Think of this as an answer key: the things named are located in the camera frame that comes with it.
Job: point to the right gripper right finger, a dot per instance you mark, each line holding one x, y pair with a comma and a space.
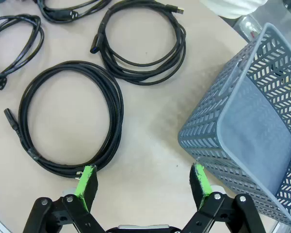
198, 187

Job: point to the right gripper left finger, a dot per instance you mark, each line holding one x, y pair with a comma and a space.
87, 184

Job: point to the grey perforated plastic basket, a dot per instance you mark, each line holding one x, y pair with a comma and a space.
257, 136

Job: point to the transparent plastic box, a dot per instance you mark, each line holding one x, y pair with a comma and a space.
251, 25

